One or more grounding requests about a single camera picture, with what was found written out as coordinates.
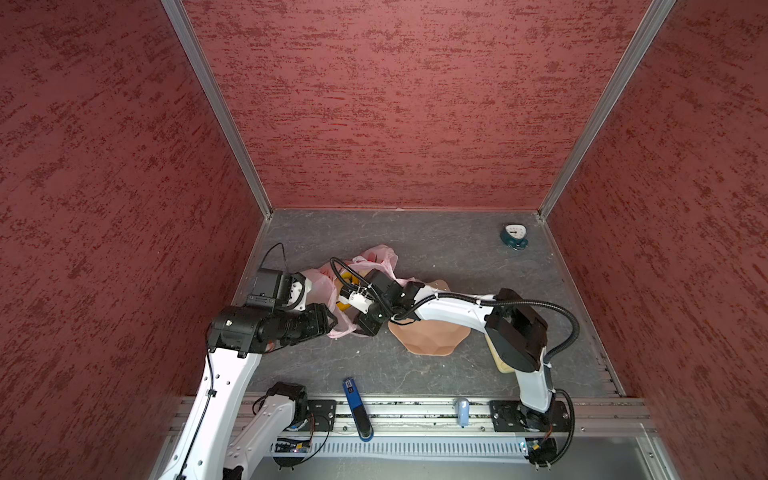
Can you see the pink faceted scalloped bowl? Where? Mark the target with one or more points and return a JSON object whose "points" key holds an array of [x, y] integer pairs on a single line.
{"points": [[434, 330]]}

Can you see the light blue rail knob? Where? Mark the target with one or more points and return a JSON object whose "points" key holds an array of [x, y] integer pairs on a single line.
{"points": [[462, 410]]}

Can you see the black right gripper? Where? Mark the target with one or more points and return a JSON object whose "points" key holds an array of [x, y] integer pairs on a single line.
{"points": [[368, 326]]}

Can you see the aluminium right corner post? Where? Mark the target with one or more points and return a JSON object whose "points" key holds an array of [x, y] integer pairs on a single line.
{"points": [[646, 31]]}

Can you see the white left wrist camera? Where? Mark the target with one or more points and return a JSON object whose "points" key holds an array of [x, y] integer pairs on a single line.
{"points": [[301, 286]]}

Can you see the teal twin-bell alarm clock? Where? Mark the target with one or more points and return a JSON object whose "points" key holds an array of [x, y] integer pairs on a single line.
{"points": [[514, 236]]}

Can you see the aluminium left corner post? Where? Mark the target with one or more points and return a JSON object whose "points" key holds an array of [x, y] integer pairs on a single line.
{"points": [[184, 31]]}

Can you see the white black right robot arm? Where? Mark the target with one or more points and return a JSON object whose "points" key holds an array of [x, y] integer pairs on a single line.
{"points": [[517, 333]]}

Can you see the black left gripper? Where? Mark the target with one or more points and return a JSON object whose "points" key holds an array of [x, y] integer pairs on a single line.
{"points": [[317, 324]]}

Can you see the aluminium front rail base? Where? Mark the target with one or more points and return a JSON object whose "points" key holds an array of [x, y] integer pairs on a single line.
{"points": [[426, 428]]}

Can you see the blue black utility knife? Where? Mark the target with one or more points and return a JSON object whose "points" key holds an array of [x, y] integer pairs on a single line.
{"points": [[358, 410]]}

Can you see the aluminium corner post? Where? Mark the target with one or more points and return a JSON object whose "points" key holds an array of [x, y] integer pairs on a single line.
{"points": [[184, 31], [646, 31]]}

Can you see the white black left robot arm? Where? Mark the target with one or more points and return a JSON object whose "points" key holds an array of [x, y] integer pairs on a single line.
{"points": [[208, 447]]}

